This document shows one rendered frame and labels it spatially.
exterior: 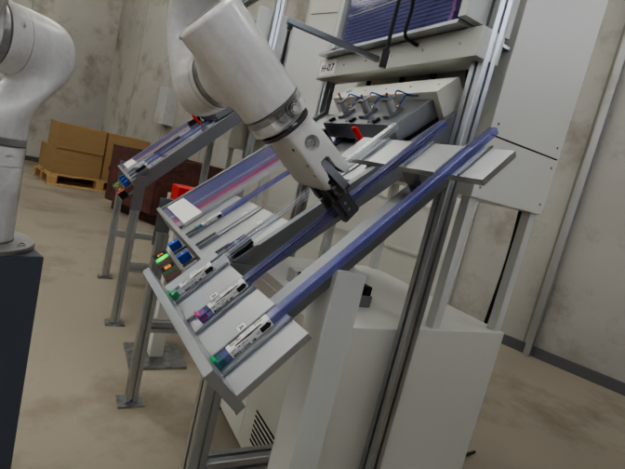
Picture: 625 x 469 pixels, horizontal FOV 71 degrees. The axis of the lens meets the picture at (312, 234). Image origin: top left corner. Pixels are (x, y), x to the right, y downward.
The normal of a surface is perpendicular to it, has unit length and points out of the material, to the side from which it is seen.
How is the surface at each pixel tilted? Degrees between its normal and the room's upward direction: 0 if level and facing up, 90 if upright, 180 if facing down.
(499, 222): 90
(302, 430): 90
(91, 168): 90
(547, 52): 90
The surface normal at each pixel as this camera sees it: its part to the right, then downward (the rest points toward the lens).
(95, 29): 0.72, 0.26
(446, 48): -0.85, -0.14
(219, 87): -0.44, 0.74
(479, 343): 0.47, 0.23
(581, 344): -0.65, -0.05
